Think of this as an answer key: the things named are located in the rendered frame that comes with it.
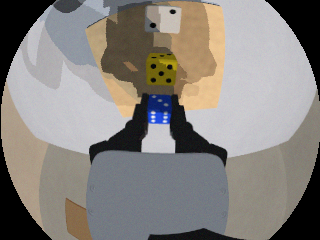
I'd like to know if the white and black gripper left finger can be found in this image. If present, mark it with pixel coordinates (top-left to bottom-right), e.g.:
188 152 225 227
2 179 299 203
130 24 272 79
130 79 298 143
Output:
89 93 149 163

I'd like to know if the blue die with white pips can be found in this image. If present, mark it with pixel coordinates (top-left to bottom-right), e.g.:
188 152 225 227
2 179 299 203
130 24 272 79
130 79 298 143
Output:
147 94 172 124

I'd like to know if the light orange mat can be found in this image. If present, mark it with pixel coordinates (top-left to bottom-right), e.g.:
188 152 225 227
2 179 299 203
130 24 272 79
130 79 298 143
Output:
85 1 225 117

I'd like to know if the grey die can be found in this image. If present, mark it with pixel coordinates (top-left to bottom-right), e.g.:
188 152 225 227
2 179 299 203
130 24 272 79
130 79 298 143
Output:
145 5 182 34

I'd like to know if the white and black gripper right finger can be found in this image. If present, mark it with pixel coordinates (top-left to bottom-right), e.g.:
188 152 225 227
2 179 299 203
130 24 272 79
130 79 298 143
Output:
169 94 227 166

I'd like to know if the yellow die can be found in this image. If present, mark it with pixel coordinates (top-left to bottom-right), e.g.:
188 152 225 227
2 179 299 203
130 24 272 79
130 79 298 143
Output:
146 53 178 86

